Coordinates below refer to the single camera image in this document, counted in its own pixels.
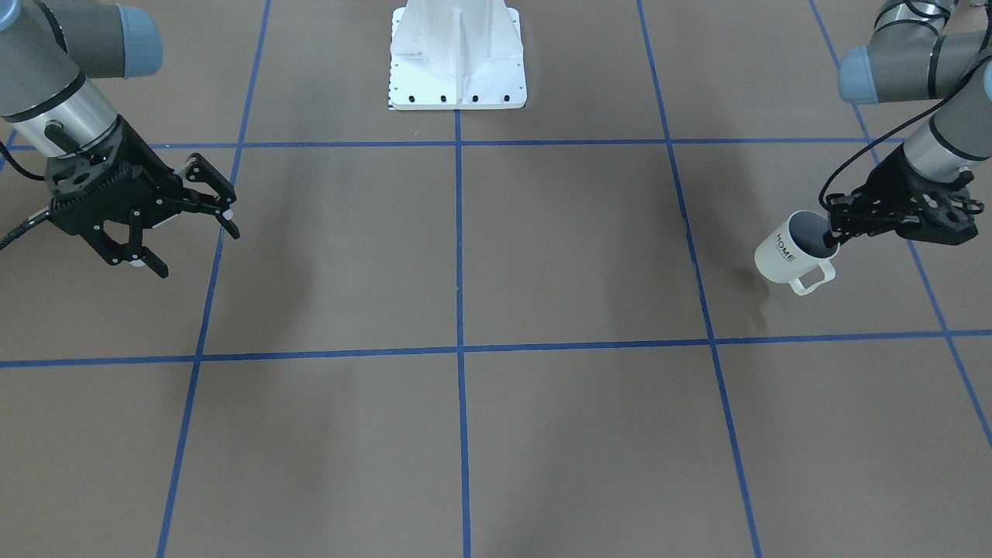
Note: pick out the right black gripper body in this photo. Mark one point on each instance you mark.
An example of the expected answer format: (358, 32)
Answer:
(144, 165)

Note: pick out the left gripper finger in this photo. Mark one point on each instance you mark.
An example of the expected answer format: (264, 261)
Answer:
(843, 227)
(856, 207)

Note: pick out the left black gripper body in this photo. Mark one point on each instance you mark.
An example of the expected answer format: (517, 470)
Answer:
(890, 183)

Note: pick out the white mug grey inside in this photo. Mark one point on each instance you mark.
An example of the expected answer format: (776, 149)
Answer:
(798, 253)

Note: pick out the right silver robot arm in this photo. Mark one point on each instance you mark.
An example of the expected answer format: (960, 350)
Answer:
(53, 52)

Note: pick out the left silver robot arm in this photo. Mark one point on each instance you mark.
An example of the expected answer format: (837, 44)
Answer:
(910, 57)

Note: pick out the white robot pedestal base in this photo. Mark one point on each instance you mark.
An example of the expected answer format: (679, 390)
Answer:
(456, 55)

